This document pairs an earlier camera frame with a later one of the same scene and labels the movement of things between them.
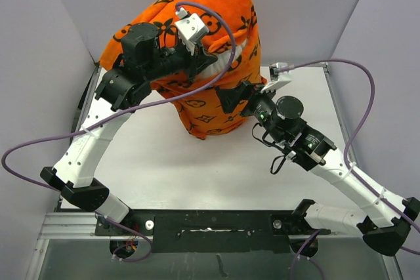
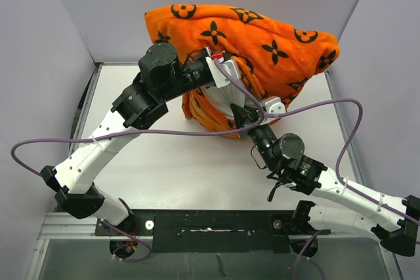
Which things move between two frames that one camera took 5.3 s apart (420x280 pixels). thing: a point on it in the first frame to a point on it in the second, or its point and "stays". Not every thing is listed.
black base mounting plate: x=208 y=231 stays
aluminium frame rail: x=66 y=225 stays
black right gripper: x=245 y=90 to x=243 y=117
